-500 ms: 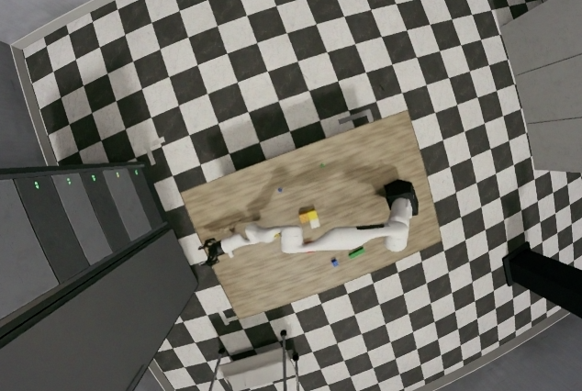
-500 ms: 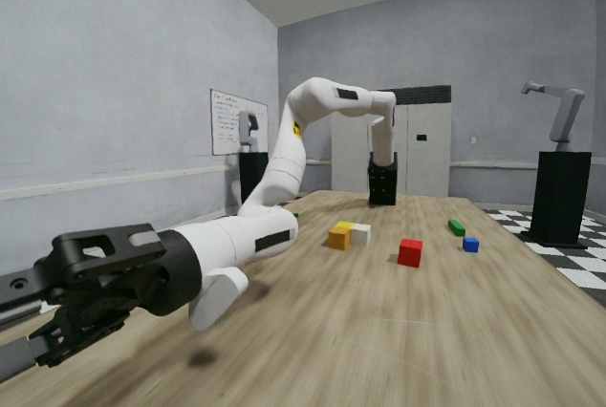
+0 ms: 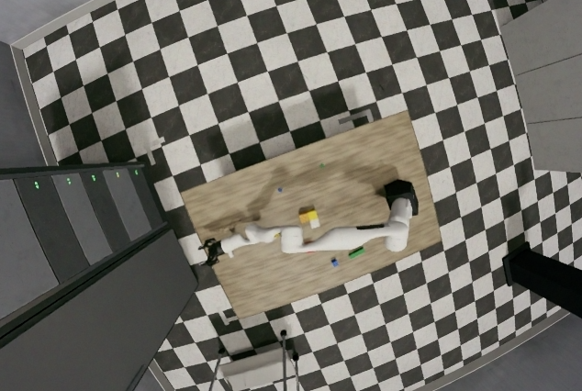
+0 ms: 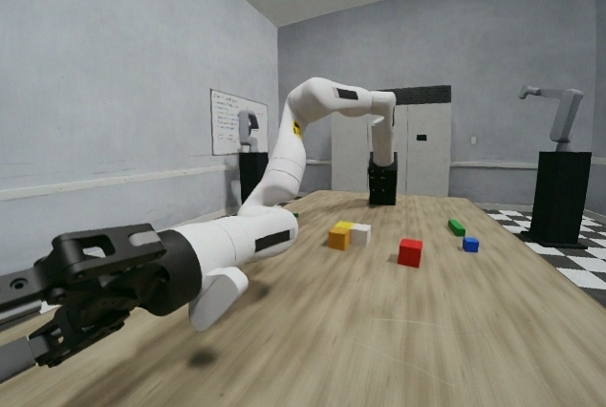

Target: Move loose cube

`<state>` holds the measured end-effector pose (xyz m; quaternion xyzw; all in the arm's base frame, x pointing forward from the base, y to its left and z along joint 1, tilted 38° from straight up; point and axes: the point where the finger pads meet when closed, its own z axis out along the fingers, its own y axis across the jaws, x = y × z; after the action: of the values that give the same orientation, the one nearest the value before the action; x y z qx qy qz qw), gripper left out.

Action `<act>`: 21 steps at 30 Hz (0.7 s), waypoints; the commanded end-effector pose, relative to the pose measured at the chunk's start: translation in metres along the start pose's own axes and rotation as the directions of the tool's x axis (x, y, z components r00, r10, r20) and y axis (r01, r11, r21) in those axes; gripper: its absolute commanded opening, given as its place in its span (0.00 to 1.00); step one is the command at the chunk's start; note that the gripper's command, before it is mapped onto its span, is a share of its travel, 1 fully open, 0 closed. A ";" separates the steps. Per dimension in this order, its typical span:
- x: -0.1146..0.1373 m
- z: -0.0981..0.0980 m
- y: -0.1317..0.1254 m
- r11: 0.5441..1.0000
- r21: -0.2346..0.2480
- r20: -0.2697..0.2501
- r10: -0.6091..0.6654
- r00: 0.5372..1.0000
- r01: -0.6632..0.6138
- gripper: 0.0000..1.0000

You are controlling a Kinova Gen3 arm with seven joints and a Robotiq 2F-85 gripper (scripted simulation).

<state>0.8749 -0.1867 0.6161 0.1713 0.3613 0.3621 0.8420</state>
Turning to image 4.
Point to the green rectangular block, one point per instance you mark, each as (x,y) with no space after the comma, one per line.
(457,229)

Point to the red square block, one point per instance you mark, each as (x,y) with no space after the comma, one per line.
(409,253)

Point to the blue cube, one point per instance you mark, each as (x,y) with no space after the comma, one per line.
(470,245)

